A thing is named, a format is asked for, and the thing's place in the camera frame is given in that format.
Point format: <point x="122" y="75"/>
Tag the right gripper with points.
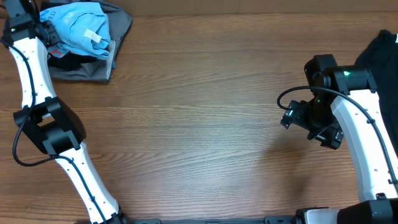
<point x="333" y="133"/>

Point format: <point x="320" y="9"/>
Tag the black garment at right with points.
<point x="381" y="58"/>

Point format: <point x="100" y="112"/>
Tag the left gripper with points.
<point x="51" y="36"/>

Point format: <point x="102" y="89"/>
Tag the black folded garment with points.
<point x="68" y="61"/>

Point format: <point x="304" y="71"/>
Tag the grey folded garment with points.
<point x="100" y="71"/>

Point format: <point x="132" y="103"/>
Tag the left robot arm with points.
<point x="45" y="119"/>

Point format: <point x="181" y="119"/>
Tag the light blue t-shirt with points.
<point x="83" y="29"/>

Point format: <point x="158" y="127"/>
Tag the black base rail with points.
<point x="274" y="219"/>

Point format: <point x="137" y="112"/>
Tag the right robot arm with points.
<point x="346" y="105"/>

